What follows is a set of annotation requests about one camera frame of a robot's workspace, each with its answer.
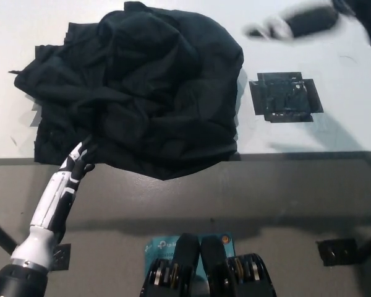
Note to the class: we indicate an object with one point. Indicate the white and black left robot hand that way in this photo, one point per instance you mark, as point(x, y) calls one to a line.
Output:
point(52, 201)

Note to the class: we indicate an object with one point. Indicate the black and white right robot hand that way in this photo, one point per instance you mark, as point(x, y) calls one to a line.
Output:
point(309, 21)

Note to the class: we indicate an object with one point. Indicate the black jacket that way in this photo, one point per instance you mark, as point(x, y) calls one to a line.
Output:
point(136, 92)

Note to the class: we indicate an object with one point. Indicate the black table leg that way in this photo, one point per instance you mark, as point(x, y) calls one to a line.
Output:
point(0, 233)

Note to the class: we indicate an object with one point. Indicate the black tape patch on table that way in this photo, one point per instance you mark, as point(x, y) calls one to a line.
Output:
point(284, 99)

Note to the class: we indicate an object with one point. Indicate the black floor bracket left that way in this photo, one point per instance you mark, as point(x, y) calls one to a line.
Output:
point(63, 256)

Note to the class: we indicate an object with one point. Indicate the black floor bracket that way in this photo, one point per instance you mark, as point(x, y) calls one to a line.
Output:
point(63, 256)
point(337, 252)

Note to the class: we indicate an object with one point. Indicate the black floor bracket right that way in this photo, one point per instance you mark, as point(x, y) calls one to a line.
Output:
point(337, 252)

